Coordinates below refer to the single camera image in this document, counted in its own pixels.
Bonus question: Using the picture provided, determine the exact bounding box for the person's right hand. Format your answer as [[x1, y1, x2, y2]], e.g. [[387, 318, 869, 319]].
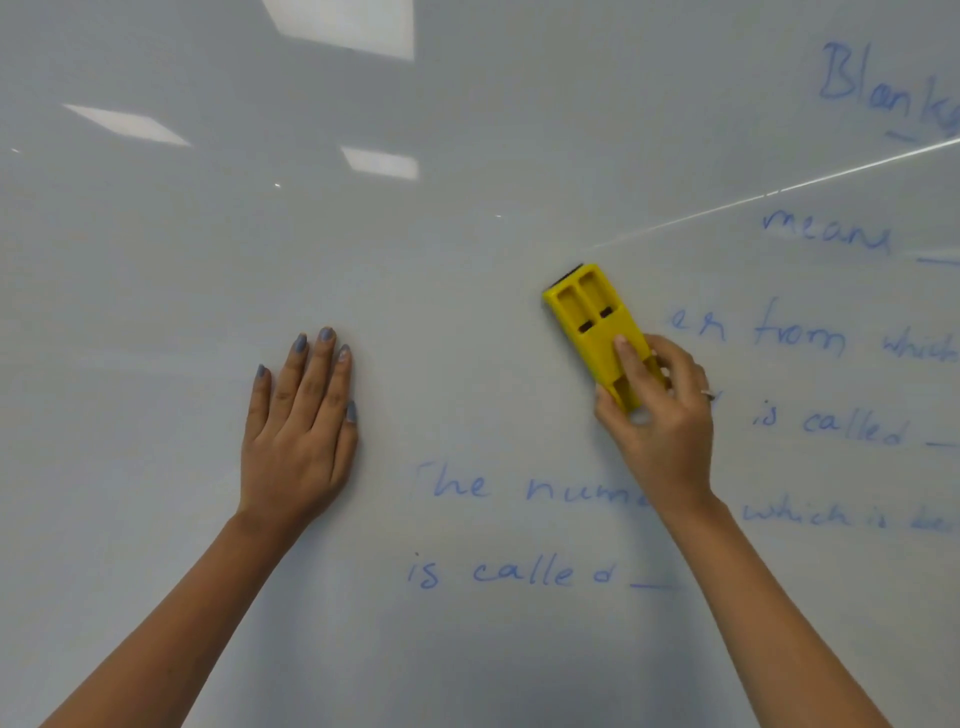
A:
[[593, 333, 719, 515]]

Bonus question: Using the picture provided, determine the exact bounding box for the person's left hand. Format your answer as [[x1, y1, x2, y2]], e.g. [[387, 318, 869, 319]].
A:
[[237, 326, 360, 532]]

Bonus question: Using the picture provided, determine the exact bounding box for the yellow whiteboard eraser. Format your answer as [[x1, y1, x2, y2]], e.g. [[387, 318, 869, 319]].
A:
[[542, 262, 670, 415]]

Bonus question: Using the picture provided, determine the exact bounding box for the white whiteboard with blue writing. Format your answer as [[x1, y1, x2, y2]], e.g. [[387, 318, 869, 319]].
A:
[[0, 0, 960, 728]]

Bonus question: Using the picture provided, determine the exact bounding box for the person's right forearm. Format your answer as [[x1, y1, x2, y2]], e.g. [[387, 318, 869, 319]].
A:
[[653, 496, 894, 728]]

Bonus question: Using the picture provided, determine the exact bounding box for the person's left forearm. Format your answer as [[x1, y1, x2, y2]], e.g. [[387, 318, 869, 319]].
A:
[[41, 511, 309, 728]]

